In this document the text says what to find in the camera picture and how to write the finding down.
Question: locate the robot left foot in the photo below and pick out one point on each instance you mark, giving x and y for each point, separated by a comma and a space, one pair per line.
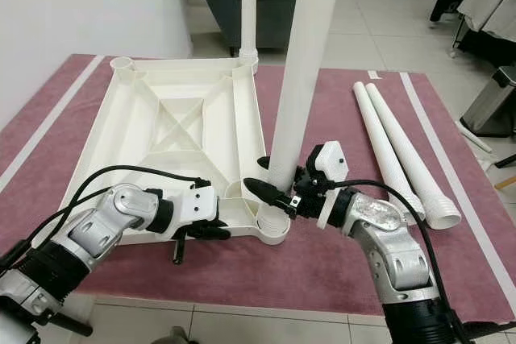
181, 336

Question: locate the small white tape piece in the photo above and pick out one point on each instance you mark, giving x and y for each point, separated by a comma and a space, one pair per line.
375, 76

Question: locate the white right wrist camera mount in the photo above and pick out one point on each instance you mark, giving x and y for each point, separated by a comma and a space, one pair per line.
334, 159

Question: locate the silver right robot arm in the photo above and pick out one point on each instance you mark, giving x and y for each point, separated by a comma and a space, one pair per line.
403, 255

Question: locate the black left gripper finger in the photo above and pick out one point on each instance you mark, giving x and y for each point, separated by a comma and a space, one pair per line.
214, 233

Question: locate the wooden side table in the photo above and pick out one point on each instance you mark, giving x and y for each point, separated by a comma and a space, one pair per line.
506, 182

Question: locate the steel pedal bin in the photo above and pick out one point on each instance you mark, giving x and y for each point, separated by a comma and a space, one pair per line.
492, 101

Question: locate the white plastic table top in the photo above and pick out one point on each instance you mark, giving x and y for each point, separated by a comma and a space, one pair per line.
226, 126

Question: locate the grey armchair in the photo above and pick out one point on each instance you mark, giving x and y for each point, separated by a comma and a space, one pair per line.
214, 6

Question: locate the white plastic table leg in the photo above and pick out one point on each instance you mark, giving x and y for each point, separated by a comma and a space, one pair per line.
375, 126
248, 6
395, 130
305, 62

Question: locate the pink table cloth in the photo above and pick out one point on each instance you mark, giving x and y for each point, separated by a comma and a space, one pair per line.
290, 279

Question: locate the black metal table frame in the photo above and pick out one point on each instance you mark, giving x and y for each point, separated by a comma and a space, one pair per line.
79, 328

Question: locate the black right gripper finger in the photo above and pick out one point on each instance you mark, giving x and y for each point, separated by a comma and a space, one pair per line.
264, 162
270, 191

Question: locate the white tape strip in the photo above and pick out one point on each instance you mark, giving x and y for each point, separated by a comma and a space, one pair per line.
454, 167
52, 118

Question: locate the white plastic tube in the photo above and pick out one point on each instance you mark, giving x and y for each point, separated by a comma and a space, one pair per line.
474, 136

